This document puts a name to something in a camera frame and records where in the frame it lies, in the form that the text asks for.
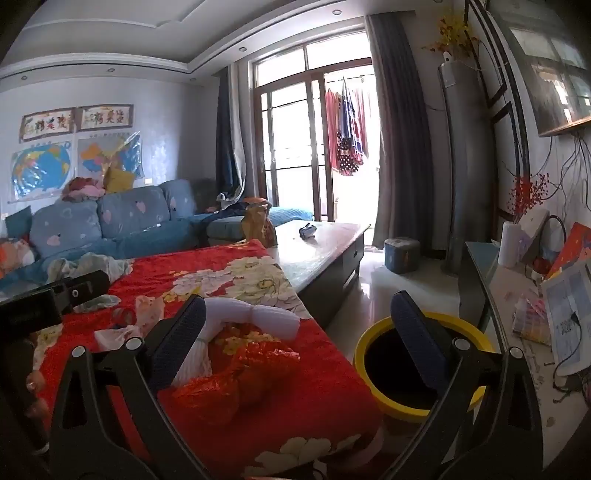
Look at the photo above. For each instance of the white foam net sleeve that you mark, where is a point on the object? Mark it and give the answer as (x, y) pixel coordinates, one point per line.
(258, 318)

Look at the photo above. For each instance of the wall television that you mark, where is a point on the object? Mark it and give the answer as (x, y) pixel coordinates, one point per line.
(549, 69)

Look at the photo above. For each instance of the red plastic bag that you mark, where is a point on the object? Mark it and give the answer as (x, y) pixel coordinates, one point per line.
(249, 374)

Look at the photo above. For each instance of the colourful bead box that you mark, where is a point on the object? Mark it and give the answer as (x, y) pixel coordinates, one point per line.
(531, 321)

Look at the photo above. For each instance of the small dark blue object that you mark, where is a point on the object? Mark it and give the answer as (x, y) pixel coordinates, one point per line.
(307, 230)

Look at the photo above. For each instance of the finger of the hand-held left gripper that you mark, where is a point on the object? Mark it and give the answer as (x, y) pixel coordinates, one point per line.
(87, 285)

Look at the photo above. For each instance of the blue sofa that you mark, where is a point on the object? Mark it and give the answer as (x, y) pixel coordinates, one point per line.
(129, 212)

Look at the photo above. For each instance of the grey tower air conditioner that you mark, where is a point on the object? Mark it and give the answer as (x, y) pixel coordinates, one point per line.
(461, 161)

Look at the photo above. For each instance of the red floral blanket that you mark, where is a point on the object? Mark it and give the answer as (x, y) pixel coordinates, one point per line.
(152, 272)

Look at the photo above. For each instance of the blue curtain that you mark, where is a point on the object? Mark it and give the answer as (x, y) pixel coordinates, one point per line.
(228, 138)

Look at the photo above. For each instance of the pink white wrapper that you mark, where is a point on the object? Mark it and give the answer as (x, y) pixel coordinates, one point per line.
(115, 336)

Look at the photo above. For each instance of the blue storage stool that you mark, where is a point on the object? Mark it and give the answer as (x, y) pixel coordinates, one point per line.
(401, 256)

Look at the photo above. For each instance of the white vase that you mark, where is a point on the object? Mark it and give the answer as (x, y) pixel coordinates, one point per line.
(508, 244)

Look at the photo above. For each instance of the yellow trash bin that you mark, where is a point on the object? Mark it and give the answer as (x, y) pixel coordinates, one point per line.
(374, 332)

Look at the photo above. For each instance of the grey curtain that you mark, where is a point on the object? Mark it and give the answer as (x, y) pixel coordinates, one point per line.
(401, 138)

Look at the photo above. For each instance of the white card box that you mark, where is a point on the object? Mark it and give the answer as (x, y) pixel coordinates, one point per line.
(533, 230)

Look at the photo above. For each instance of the hanging clothes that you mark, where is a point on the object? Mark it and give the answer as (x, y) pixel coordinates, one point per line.
(346, 134)

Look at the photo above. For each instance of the world map poster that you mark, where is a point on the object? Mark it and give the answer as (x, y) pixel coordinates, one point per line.
(41, 170)

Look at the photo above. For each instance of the orange white cloth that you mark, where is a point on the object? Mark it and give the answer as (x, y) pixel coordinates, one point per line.
(14, 256)

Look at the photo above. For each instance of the white printed envelope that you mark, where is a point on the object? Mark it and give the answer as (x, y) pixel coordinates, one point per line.
(568, 300)

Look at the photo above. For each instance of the country map poster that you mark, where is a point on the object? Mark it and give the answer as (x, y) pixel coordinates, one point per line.
(108, 154)

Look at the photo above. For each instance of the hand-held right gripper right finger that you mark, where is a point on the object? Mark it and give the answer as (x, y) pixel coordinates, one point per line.
(415, 341)

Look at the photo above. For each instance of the grey green cloth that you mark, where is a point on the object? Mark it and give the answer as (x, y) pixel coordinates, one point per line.
(97, 267)

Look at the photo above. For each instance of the yellow pillow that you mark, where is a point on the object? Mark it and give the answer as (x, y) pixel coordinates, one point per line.
(119, 181)

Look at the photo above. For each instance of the pile of clothes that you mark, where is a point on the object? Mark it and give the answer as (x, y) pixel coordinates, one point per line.
(83, 189)

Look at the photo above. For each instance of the dark television cabinet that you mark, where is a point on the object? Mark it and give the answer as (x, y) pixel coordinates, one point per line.
(475, 286)

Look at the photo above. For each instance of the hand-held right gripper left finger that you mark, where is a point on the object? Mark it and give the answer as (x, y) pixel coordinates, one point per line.
(182, 337)

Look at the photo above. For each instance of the yellow artificial flowers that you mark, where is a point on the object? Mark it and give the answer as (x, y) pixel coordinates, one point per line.
(450, 32)

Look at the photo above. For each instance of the teal pillow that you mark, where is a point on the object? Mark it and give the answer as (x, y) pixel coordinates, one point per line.
(18, 222)

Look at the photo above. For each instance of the brown paper bag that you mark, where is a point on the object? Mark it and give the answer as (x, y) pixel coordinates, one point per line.
(256, 226)

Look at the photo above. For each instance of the calligraphy wall poster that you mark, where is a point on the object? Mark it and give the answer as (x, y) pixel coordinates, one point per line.
(105, 117)
(46, 125)

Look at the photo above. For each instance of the person's left hand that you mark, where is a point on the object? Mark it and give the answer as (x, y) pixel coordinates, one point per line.
(34, 385)

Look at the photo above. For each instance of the small red wrapper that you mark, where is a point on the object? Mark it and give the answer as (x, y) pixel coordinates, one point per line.
(123, 316)

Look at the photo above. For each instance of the brown sliding door frame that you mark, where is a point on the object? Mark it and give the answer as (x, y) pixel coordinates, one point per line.
(320, 152)

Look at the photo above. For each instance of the dark coffee table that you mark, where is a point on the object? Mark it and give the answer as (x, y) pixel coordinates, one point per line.
(323, 249)

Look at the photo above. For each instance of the red berry branches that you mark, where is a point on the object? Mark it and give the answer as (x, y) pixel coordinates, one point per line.
(524, 194)

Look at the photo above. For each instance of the red picture book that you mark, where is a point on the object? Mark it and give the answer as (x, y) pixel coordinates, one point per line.
(575, 249)

